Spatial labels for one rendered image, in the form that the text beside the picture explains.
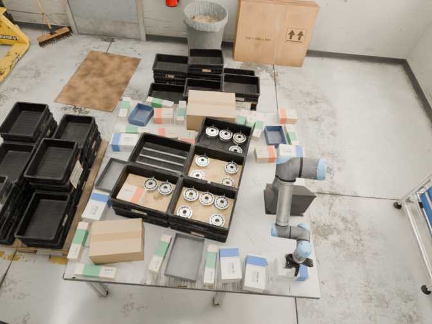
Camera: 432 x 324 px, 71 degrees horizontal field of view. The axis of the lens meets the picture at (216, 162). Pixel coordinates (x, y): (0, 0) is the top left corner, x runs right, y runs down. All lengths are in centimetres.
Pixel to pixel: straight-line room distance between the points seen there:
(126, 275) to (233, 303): 102
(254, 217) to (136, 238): 83
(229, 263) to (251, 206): 50
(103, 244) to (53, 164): 113
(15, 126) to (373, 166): 370
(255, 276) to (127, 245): 80
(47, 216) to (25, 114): 106
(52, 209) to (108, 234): 101
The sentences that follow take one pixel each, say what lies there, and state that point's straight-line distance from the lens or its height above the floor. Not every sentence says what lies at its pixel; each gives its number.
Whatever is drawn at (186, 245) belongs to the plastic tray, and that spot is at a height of 70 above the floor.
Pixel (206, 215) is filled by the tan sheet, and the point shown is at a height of 83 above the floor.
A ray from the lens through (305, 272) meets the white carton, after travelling 207.
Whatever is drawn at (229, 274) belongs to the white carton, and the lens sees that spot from 196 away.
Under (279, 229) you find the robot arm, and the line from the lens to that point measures 179.
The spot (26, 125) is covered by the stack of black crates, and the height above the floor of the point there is 49.
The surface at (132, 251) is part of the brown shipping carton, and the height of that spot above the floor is 86.
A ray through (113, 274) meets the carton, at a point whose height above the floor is 76.
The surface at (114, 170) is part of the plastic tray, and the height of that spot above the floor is 70.
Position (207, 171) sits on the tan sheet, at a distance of 222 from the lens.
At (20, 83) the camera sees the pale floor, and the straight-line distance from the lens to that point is 464.
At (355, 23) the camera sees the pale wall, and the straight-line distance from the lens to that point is 498.
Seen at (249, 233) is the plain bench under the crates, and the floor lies 70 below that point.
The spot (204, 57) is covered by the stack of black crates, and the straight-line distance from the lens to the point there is 378.
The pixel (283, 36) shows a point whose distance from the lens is 459.
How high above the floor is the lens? 266
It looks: 54 degrees down
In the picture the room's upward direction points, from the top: 7 degrees clockwise
